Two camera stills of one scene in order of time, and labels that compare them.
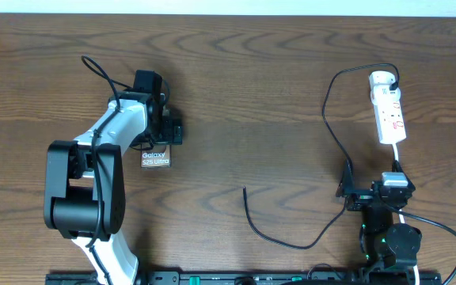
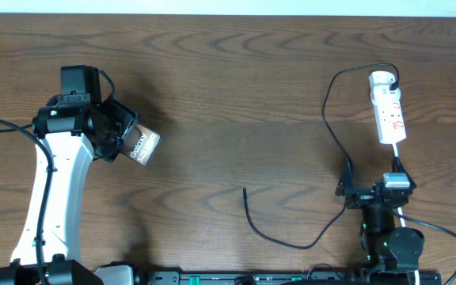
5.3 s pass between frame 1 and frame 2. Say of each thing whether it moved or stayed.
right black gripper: stayed
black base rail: stayed
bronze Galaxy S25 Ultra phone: moved
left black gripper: moved
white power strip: stayed
